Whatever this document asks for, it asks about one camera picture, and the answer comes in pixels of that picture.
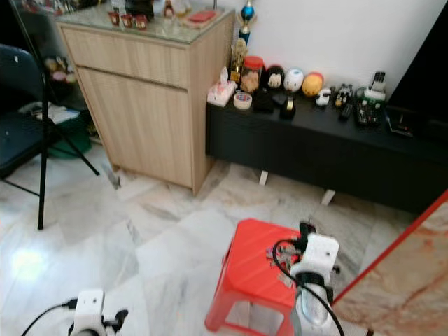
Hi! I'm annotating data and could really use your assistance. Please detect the black tape dispenser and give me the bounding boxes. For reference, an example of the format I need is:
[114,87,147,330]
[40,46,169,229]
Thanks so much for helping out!
[280,94,298,118]

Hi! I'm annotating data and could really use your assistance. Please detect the white papers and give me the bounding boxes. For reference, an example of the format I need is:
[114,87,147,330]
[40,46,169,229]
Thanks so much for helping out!
[17,101,79,125]

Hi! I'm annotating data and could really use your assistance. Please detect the marble table with red edge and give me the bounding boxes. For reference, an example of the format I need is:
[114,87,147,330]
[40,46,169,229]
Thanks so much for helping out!
[332,189,448,336]

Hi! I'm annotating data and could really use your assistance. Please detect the pink tissue pack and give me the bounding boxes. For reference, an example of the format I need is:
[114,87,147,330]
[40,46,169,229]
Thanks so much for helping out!
[208,69,237,107]

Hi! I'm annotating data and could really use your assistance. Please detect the green and black circuit board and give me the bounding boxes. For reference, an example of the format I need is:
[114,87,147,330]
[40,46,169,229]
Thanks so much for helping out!
[356,98,383,127]

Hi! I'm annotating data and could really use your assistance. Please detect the black flat tablet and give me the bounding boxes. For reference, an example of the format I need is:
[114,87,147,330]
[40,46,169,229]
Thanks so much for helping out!
[385,106,418,138]

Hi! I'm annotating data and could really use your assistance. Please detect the black pouch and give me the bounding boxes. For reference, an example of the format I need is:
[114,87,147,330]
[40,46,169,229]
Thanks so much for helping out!
[253,90,275,113]

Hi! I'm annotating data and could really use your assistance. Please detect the black low console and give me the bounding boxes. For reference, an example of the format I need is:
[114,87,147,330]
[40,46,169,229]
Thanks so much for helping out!
[204,85,448,215]

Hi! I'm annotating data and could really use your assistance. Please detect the flat red box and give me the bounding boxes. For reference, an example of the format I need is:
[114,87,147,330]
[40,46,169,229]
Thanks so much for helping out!
[185,9,218,27]

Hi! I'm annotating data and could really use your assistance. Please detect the light wooden cabinet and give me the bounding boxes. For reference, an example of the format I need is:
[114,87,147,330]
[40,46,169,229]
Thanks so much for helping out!
[56,6,235,195]

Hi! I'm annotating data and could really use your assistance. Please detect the black folding chair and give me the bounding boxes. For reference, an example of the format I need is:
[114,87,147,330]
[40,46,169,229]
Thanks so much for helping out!
[0,43,51,197]

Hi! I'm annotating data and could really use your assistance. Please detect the red-lidded clear jar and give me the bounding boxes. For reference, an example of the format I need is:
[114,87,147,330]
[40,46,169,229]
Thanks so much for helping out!
[240,56,265,93]

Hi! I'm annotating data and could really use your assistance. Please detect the small white toy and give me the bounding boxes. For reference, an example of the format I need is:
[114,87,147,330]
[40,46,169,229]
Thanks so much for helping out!
[315,87,332,106]

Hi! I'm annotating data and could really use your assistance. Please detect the black remote control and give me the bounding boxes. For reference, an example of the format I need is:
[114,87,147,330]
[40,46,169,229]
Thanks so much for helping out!
[336,83,355,121]

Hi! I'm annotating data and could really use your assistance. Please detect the black television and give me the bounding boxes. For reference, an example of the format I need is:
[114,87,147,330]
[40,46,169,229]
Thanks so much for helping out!
[388,0,448,121]

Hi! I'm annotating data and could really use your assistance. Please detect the cordless phone on white base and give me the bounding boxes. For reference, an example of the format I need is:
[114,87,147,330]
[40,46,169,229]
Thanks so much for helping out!
[365,70,388,101]

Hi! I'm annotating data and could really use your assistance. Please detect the green bag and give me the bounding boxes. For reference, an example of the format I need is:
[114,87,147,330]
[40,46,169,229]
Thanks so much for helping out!
[49,114,93,159]

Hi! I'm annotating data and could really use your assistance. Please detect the white round figurine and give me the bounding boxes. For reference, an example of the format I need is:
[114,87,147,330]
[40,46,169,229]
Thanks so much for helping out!
[283,67,305,93]

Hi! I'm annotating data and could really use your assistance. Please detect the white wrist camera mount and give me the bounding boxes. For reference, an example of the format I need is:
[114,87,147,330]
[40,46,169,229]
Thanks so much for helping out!
[290,233,341,278]
[73,289,106,336]

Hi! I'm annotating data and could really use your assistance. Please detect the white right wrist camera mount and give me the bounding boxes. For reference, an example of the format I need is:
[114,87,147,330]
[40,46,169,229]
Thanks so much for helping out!
[290,233,341,278]

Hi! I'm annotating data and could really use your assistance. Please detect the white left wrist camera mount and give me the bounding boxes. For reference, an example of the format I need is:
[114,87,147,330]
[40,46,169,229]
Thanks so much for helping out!
[73,289,106,336]

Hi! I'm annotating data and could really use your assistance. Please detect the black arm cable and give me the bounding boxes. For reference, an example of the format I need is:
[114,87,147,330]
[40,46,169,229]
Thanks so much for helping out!
[272,239,347,336]
[21,299,78,336]

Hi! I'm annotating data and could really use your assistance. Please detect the bunch of keys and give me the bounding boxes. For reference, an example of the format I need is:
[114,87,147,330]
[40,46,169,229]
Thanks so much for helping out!
[266,245,296,288]

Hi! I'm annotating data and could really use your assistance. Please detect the red plastic stool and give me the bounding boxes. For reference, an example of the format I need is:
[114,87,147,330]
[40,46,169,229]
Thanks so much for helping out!
[204,218,305,336]

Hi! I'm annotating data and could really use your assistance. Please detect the round tape roll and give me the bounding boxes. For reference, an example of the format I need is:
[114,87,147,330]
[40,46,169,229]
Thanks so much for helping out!
[233,91,253,111]

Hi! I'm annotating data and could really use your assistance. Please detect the gold trophy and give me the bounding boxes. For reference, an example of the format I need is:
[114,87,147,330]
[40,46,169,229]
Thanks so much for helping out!
[230,38,248,83]

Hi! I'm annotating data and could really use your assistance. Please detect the orange round figurine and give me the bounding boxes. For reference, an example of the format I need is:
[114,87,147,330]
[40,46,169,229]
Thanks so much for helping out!
[302,71,325,97]

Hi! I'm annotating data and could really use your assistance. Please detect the black-haired round figurine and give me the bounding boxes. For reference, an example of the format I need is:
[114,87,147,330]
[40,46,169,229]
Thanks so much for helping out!
[262,64,286,90]

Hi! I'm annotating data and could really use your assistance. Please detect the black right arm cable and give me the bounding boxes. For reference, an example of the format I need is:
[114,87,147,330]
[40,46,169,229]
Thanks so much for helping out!
[272,239,347,336]

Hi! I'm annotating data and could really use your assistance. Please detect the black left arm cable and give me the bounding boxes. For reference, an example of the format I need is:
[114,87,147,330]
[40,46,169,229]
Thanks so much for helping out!
[21,299,78,336]

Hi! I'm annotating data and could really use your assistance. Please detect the blue trophy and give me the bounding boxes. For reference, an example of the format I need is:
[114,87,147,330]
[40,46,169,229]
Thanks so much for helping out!
[239,0,257,44]

